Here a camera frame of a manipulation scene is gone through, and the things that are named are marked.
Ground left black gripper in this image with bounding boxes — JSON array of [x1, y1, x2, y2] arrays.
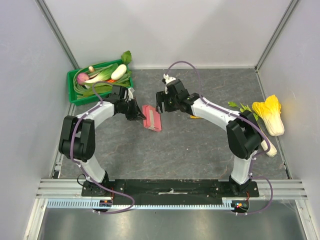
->
[[120, 97, 146, 122]]

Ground pink express box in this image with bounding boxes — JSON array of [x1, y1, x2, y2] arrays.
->
[[142, 105, 162, 132]]

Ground yellow utility knife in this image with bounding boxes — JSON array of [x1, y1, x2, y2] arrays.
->
[[190, 115, 201, 119]]

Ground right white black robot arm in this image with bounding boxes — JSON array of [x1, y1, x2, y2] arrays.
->
[[156, 74, 263, 197]]

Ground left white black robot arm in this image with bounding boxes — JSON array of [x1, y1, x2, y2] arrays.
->
[[58, 85, 146, 197]]

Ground orange carrot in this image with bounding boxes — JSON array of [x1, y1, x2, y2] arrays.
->
[[105, 79, 117, 83]]

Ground green leafy vegetable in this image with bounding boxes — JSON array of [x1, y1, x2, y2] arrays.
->
[[82, 50, 132, 97]]

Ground white radish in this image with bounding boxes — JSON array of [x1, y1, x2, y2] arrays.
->
[[111, 64, 127, 81]]

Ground bok choy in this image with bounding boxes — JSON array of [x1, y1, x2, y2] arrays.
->
[[84, 63, 119, 85]]

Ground green long beans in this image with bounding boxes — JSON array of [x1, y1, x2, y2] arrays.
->
[[72, 65, 113, 96]]

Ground brown mushroom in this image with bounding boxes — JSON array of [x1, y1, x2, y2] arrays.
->
[[88, 66, 95, 73]]

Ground green plastic crate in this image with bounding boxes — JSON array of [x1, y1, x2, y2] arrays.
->
[[66, 59, 134, 106]]

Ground purple turnip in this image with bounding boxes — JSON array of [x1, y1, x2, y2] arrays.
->
[[76, 72, 90, 85]]

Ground yellow napa cabbage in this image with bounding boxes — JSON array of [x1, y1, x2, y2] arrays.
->
[[252, 95, 285, 137]]

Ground green celery stalk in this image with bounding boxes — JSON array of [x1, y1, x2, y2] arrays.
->
[[227, 101, 277, 158]]

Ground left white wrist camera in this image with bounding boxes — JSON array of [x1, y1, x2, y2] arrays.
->
[[126, 87, 135, 102]]

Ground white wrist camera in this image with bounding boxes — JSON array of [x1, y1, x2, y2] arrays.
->
[[162, 73, 176, 95], [126, 87, 135, 102]]

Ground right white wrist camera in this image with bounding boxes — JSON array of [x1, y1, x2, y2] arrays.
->
[[162, 73, 176, 95]]

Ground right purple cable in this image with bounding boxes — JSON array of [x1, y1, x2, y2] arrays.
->
[[163, 60, 274, 216]]

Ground purple cable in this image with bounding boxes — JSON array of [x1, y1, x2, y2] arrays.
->
[[69, 81, 136, 215], [163, 60, 274, 216]]

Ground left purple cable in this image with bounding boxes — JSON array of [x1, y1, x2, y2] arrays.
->
[[69, 81, 136, 215]]

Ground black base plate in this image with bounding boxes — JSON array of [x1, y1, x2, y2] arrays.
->
[[81, 178, 259, 206]]

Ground grey cable duct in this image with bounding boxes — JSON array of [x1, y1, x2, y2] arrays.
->
[[46, 197, 238, 209]]

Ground aluminium rail frame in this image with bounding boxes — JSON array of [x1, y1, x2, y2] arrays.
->
[[36, 179, 308, 200]]

